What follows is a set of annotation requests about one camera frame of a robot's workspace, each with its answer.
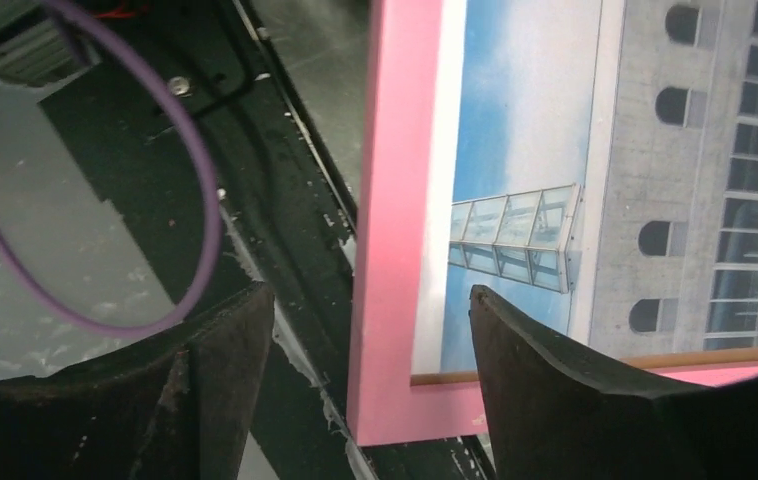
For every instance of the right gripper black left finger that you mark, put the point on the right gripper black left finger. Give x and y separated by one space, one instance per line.
176 405

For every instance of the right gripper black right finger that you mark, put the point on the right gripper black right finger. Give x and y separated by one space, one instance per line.
557 409

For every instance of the pink wooden picture frame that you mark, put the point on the pink wooden picture frame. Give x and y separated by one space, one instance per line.
385 402

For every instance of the building photo print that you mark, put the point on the building photo print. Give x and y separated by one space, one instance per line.
596 163

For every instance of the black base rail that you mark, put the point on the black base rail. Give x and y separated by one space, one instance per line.
287 217

